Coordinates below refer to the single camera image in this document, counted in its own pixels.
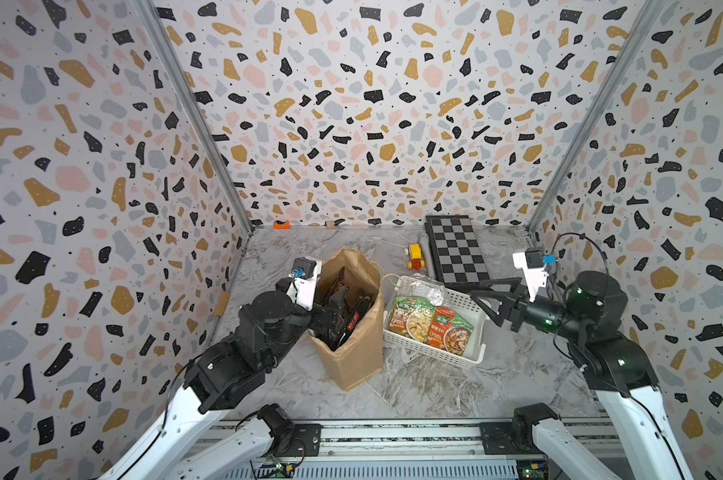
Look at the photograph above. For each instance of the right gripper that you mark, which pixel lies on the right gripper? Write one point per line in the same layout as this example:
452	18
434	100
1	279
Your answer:
511	309

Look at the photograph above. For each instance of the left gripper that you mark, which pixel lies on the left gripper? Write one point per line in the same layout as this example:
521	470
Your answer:
322	321

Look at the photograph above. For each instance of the white plastic basket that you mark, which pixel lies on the white plastic basket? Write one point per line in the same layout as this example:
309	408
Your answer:
461	304

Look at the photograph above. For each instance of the brown paper bag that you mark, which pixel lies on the brown paper bag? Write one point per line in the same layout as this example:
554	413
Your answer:
361	357

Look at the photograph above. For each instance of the green orange condiment packet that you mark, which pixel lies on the green orange condiment packet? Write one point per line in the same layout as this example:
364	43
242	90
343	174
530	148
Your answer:
449	331

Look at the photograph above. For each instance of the clear plastic sauce bag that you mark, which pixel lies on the clear plastic sauce bag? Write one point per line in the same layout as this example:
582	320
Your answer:
422	286

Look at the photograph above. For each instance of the black white red packet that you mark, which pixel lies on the black white red packet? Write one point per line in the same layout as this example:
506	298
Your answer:
354	310

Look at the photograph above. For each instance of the green yellow soup packet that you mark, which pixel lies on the green yellow soup packet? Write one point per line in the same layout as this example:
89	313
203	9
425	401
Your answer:
411	317

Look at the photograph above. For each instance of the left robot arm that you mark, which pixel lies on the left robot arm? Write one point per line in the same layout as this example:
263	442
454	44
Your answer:
216	382

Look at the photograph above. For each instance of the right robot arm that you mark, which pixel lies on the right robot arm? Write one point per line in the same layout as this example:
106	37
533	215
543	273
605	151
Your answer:
615	367

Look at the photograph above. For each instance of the black white checkerboard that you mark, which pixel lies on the black white checkerboard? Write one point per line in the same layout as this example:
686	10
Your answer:
457	257

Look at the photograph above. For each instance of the grey cylinder tube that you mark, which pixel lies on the grey cylinder tube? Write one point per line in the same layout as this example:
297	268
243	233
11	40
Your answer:
426	254

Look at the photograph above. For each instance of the yellow red toy block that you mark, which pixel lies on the yellow red toy block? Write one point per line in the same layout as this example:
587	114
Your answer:
415	258

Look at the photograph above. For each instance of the orange clip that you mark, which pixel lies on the orange clip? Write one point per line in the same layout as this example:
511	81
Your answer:
282	225

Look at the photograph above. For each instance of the brown tape piece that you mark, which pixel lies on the brown tape piece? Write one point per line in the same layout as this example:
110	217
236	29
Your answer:
222	304

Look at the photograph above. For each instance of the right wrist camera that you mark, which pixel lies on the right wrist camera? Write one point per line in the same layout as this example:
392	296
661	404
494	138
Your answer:
533	263

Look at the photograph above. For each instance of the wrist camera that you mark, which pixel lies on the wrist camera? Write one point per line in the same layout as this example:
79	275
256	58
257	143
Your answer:
533	263
304	279

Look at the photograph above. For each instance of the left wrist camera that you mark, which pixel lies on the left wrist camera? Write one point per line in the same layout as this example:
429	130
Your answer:
304	279

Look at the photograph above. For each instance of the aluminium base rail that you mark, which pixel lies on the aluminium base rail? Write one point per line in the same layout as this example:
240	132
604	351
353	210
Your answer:
398	449

